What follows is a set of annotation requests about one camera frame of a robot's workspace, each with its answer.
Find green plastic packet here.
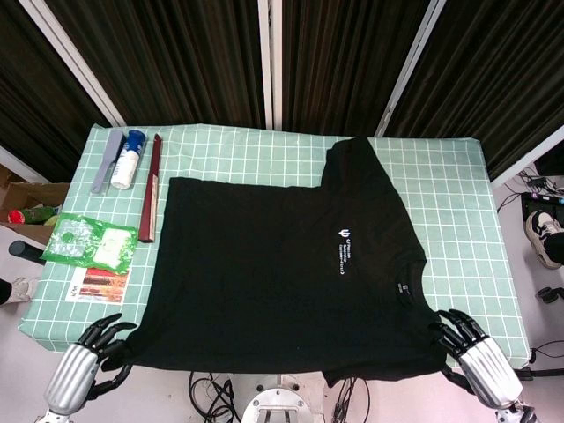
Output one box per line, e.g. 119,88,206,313
40,211,138,271

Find white bottle with blue cap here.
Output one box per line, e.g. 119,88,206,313
109,129,147,191

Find brown printed card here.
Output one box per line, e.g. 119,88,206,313
65,263,131,305

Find black T-shirt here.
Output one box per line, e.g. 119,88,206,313
121,136,450,389

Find black trouser leg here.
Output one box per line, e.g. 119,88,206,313
545,228,564,266

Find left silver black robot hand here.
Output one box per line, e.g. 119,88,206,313
43,313,138,418

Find black cylinder handle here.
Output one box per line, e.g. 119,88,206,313
8,240,48,265

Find cardboard box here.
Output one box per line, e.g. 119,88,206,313
0,180,71,246

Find black and white sneaker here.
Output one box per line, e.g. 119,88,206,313
523,210,564,270

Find black chair castor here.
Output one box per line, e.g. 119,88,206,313
536,286,564,305

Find green toy vegetable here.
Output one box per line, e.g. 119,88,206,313
24,204,63,224

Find black cable bundle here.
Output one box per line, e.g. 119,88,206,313
188,369,242,423

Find hanging black cables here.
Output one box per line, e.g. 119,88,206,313
332,378,369,423

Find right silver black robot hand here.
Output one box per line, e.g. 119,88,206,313
427,308,524,409

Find green checked tablecloth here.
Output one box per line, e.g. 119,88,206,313
17,122,530,367

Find dark curtain partition panel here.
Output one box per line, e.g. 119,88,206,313
272,0,435,136
43,0,268,129
0,0,111,182
382,0,564,182

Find long dark red box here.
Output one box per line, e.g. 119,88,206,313
138,132,164,243

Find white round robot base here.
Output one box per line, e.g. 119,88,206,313
240,372,318,423

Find black electronic box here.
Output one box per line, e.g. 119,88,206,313
522,191,564,221

